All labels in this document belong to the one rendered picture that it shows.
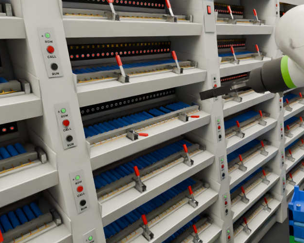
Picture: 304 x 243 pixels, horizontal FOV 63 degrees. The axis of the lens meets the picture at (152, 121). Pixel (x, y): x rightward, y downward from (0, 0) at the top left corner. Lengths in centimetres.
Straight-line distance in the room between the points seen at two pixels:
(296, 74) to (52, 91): 62
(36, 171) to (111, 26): 47
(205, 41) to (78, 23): 57
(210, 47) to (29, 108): 78
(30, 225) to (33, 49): 47
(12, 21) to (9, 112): 21
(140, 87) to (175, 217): 56
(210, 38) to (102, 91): 58
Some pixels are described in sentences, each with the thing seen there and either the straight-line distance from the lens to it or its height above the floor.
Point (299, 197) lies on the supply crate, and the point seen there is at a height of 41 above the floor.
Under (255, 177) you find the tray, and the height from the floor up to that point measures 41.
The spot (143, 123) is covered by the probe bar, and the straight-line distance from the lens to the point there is 91.
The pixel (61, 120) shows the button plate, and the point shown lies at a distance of 70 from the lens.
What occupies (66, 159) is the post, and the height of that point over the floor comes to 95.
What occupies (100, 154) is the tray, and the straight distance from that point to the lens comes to 77.
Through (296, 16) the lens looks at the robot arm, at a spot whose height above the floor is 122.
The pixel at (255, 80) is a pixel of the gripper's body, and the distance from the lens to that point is 78.
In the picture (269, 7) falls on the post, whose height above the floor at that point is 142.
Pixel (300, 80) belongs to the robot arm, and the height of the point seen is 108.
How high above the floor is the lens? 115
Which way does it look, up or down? 11 degrees down
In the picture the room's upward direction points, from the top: 8 degrees counter-clockwise
